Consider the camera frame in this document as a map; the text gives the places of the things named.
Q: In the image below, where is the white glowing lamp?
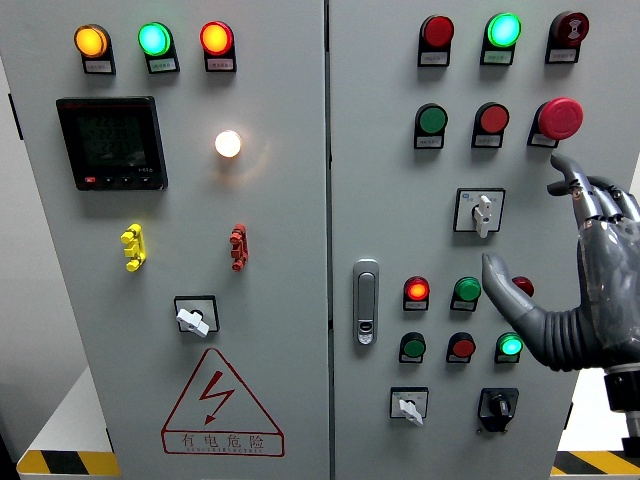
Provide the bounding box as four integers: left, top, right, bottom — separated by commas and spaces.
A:
214, 129, 243, 159

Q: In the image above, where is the yellow round lamp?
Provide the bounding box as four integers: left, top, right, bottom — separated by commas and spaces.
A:
74, 23, 117, 76

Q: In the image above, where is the white-handle switch black plate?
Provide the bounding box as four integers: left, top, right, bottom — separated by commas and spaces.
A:
173, 294, 221, 340

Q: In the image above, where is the large green push button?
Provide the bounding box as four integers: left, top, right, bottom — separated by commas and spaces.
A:
413, 102, 449, 150

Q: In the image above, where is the red warning triangle sticker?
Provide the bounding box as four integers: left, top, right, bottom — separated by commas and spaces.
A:
160, 347, 286, 458

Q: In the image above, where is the small yellow handle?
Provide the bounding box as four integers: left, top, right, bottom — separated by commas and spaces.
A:
120, 222, 148, 273

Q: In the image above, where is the black display meter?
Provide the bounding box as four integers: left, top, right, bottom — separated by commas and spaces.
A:
55, 95, 169, 192

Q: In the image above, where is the red buzzer lamp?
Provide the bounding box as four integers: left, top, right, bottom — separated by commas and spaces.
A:
545, 10, 591, 65

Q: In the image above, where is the large white-handle switch pale plate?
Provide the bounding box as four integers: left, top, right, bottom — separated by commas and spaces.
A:
453, 187, 507, 239

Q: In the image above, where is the small red handle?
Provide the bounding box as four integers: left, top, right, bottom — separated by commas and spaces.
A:
229, 222, 248, 273

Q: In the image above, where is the grey cabinet door with lock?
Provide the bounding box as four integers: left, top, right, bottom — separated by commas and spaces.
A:
327, 0, 640, 480

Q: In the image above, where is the large red push button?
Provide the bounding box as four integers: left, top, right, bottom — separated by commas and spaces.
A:
471, 101, 511, 149

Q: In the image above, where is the black-handle turn switch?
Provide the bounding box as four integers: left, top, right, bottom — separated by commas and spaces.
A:
476, 387, 520, 436

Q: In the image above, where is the silver door lock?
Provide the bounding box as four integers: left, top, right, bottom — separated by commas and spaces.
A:
352, 258, 380, 347

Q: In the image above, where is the small white-handle switch pale plate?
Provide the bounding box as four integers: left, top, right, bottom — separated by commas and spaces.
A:
389, 386, 430, 428

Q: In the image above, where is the black yellow striped tape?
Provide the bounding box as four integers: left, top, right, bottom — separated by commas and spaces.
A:
17, 450, 121, 477
551, 451, 640, 477

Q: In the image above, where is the small red push button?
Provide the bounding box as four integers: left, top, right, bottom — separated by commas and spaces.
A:
445, 332, 477, 365

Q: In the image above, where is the small orange-red lit lamp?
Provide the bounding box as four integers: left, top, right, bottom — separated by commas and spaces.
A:
402, 275, 431, 312

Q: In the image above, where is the grey cabinet door with display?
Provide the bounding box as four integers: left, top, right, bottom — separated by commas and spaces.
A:
0, 0, 332, 480

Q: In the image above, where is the large red stop button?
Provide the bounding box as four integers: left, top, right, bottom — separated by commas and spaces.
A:
527, 96, 585, 148

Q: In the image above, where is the large dark red lamp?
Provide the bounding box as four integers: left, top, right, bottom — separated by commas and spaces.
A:
417, 14, 456, 68

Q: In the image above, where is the small green lit lamp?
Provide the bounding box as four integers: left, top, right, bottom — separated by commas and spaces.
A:
494, 332, 524, 365

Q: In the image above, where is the small green push button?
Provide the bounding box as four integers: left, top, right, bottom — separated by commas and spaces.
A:
449, 276, 484, 312
398, 332, 427, 365

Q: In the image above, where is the large green lit lamp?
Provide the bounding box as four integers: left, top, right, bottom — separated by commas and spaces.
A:
480, 12, 523, 67

